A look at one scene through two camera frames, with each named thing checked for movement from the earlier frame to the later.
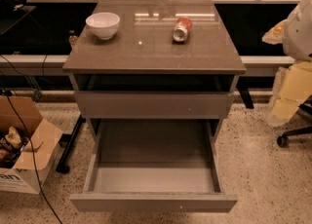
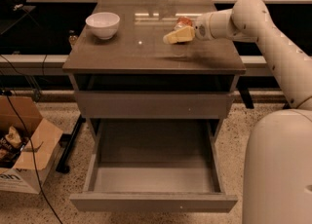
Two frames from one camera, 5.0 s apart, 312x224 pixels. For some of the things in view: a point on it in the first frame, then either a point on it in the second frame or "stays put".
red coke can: x=181 y=27 stays put
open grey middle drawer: x=153 y=166 stays put
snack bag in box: x=11 y=147 stays put
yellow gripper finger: x=276 y=34 → x=203 y=30
